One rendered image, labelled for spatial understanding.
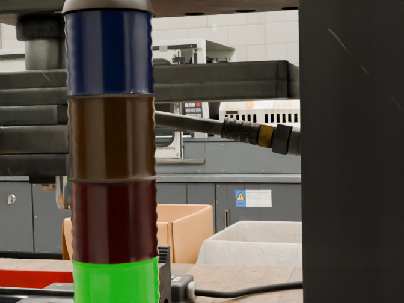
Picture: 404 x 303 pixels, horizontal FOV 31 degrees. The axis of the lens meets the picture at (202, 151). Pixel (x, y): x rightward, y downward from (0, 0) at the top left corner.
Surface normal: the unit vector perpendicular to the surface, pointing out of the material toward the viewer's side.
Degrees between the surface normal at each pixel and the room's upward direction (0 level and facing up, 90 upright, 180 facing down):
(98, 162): 76
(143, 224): 104
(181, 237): 87
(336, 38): 90
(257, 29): 90
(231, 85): 90
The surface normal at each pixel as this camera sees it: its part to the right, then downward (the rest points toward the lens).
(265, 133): -0.11, -0.44
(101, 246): -0.18, -0.19
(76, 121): -0.63, -0.19
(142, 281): 0.66, 0.26
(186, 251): 0.94, -0.04
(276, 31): -0.30, 0.06
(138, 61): 0.73, -0.22
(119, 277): 0.20, -0.20
